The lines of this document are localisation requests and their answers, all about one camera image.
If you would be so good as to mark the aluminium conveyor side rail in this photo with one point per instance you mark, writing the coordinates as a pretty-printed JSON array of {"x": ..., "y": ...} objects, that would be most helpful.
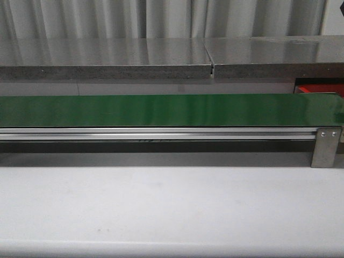
[{"x": 159, "y": 133}]

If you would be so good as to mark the grey pleated curtain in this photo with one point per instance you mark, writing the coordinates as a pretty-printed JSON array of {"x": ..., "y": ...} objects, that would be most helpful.
[{"x": 159, "y": 19}]

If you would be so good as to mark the green conveyor belt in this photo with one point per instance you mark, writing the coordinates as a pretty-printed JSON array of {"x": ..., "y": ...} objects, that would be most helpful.
[{"x": 294, "y": 110}]

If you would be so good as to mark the left steel counter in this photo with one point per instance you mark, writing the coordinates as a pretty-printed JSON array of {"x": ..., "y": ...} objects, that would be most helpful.
[{"x": 104, "y": 59}]

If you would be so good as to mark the steel counter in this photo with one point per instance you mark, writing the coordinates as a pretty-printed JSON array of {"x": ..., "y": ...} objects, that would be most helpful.
[
  {"x": 104, "y": 59},
  {"x": 318, "y": 56}
]

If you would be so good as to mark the steel conveyor support bracket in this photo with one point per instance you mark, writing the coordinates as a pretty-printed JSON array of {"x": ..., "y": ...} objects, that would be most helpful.
[{"x": 327, "y": 140}]

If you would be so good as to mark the red plastic bin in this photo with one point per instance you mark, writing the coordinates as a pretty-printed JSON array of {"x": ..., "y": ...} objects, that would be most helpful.
[{"x": 320, "y": 88}]

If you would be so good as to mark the right steel counter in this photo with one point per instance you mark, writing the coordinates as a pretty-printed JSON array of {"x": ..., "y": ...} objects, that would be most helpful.
[{"x": 318, "y": 56}]

